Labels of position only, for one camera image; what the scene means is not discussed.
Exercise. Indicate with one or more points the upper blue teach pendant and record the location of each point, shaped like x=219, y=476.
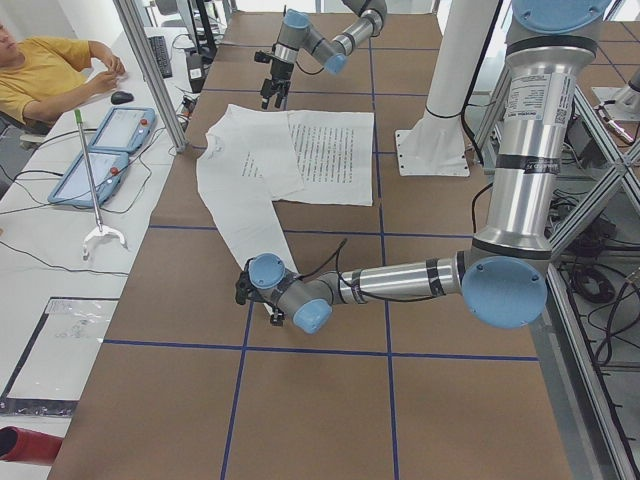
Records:
x=124, y=129

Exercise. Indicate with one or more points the red cylinder object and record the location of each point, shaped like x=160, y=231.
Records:
x=29, y=446

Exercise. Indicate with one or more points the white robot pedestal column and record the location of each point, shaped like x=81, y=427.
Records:
x=435, y=145

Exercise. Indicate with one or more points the black computer mouse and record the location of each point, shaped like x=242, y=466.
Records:
x=121, y=97

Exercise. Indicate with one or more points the aluminium frame post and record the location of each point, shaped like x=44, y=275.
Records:
x=136, y=35

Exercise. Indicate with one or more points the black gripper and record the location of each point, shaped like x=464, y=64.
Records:
x=278, y=73
x=274, y=311

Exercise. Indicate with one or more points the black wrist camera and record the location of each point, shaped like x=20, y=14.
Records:
x=262, y=57

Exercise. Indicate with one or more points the person in yellow shirt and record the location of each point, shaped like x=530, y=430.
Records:
x=43, y=77

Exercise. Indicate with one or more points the white long-sleeve printed shirt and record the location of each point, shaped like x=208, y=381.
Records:
x=255, y=158

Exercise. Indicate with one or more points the black keyboard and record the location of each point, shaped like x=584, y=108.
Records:
x=161, y=54

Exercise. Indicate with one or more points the clear plastic bag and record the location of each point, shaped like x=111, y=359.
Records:
x=50, y=375

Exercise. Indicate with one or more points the reacher grabber stick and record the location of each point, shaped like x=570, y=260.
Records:
x=100, y=230

